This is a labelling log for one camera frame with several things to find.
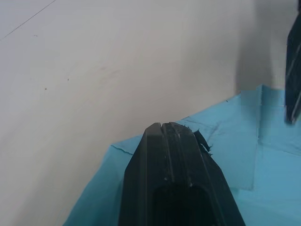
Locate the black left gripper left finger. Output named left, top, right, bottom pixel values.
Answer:
left=118, top=122, right=176, bottom=226

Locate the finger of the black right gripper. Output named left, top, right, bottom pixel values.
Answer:
left=284, top=0, right=301, bottom=126

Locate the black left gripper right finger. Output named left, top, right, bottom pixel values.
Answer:
left=152, top=121, right=246, bottom=226

